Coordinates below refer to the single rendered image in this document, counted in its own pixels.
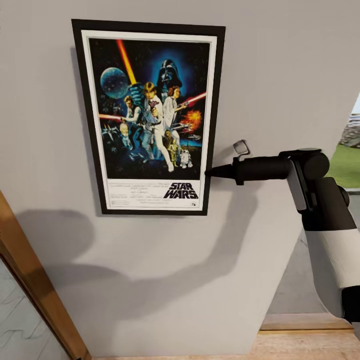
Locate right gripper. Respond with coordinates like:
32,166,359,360
204,156,273,186

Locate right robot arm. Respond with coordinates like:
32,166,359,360
204,139,360,333

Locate poster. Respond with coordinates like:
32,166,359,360
71,18,226,216

